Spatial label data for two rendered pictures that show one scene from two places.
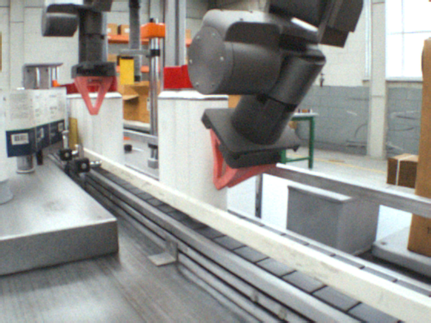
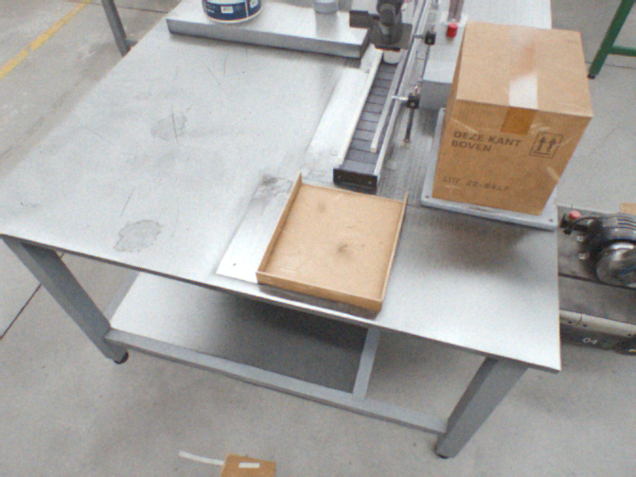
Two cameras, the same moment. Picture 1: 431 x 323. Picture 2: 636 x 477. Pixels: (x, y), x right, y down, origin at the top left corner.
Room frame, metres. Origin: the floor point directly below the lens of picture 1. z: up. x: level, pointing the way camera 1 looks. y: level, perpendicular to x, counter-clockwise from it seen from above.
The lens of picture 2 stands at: (-0.49, -0.84, 1.65)
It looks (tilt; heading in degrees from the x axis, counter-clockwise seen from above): 52 degrees down; 52
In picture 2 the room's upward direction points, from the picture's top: 2 degrees counter-clockwise
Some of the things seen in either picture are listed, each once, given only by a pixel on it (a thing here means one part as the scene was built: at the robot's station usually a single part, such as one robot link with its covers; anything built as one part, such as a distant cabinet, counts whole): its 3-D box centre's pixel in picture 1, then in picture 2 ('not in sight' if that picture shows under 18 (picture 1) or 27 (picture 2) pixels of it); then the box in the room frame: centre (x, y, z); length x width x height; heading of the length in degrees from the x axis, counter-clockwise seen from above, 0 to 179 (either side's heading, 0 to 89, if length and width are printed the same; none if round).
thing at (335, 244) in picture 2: not in sight; (336, 235); (-0.06, -0.36, 0.85); 0.30 x 0.26 x 0.04; 34
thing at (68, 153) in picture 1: (72, 159); not in sight; (0.87, 0.35, 0.89); 0.06 x 0.03 x 0.12; 124
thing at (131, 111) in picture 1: (139, 101); not in sight; (3.67, 0.77, 0.97); 0.44 x 0.38 x 0.37; 130
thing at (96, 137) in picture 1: (102, 121); not in sight; (0.86, 0.27, 0.98); 0.05 x 0.05 x 0.20
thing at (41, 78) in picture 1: (45, 108); not in sight; (1.06, 0.52, 1.01); 0.14 x 0.13 x 0.26; 34
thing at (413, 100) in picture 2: not in sight; (402, 114); (0.29, -0.21, 0.91); 0.07 x 0.03 x 0.16; 124
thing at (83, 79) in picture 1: (91, 91); not in sight; (0.73, 0.25, 1.05); 0.07 x 0.07 x 0.09; 35
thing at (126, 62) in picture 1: (126, 70); not in sight; (0.77, 0.19, 1.09); 0.03 x 0.01 x 0.06; 124
